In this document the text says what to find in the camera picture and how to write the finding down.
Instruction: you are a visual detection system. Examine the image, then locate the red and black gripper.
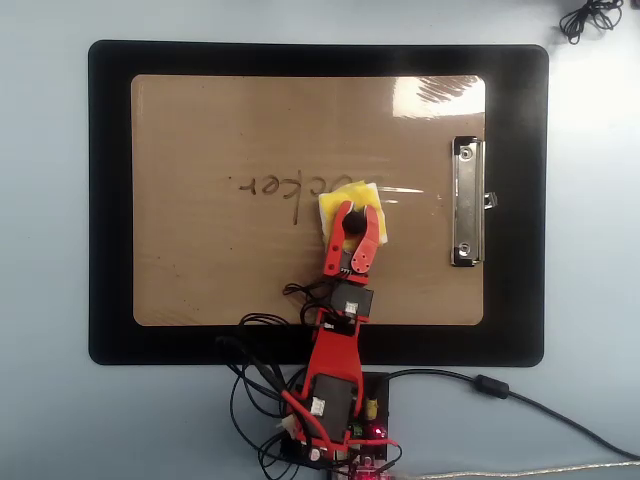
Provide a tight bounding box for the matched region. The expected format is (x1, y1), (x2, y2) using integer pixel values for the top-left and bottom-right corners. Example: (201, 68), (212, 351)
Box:
(323, 200), (383, 322)

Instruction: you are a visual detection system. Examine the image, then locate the yellow sponge with black knob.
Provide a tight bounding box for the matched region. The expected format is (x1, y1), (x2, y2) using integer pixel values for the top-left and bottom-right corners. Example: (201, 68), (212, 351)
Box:
(317, 180), (390, 251)

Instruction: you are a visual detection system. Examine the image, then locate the motor controller circuit board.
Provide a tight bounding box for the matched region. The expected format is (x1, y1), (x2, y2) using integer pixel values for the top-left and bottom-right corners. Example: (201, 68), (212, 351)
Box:
(344, 420), (402, 480)

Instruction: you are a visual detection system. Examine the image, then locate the metal clipboard clip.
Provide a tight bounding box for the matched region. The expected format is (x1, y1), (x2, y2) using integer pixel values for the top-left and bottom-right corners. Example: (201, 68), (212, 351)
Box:
(450, 134), (500, 268)

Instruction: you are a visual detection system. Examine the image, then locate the brown clipboard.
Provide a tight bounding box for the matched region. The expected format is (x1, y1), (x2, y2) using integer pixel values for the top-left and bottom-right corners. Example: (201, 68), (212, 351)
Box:
(130, 74), (487, 327)

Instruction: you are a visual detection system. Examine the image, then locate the black desk mat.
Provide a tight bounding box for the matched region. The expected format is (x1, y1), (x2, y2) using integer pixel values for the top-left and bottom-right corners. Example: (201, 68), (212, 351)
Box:
(87, 39), (550, 367)

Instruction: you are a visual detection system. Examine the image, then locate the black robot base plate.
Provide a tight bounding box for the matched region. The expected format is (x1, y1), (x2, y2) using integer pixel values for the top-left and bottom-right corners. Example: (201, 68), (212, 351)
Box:
(279, 370), (392, 466)

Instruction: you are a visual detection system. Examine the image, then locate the pink red wire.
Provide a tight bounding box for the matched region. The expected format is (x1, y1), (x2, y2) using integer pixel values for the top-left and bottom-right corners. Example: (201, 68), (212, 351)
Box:
(280, 390), (404, 466)

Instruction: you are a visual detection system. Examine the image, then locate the black power cable with ferrite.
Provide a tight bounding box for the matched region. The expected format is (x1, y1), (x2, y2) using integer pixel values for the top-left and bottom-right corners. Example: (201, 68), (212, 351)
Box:
(367, 368), (640, 461)

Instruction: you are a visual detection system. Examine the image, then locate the silver braided USB cable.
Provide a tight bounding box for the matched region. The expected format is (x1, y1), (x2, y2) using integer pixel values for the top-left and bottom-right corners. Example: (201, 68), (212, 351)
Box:
(389, 462), (640, 480)

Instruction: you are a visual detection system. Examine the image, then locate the coiled thin black cable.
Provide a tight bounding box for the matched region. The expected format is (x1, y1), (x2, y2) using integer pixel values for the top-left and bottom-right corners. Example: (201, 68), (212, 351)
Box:
(558, 0), (625, 45)

